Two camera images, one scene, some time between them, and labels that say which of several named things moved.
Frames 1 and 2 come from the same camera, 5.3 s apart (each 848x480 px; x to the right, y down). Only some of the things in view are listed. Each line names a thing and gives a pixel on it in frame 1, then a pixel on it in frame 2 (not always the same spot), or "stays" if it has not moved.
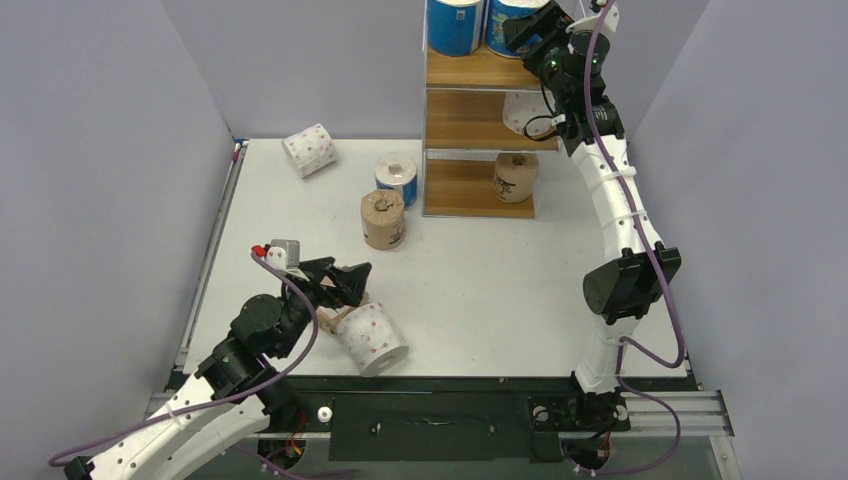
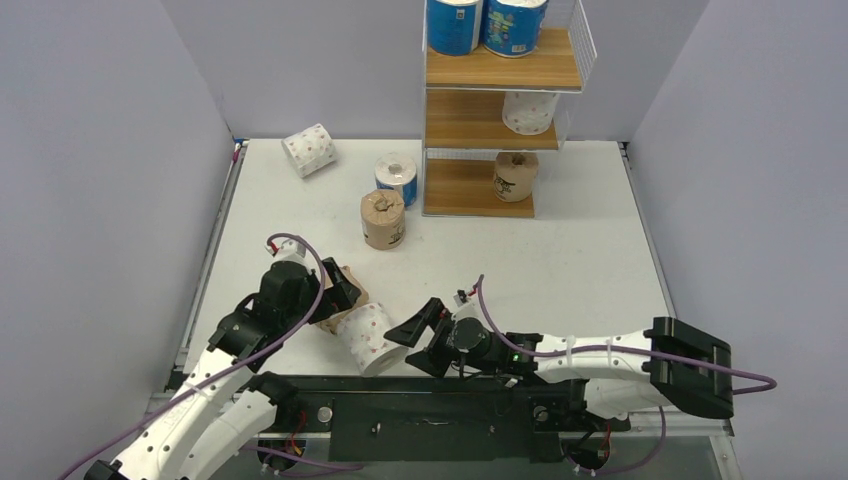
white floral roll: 529,113 stays
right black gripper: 536,29 to 433,340
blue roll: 497,12 stays
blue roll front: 453,26 stays
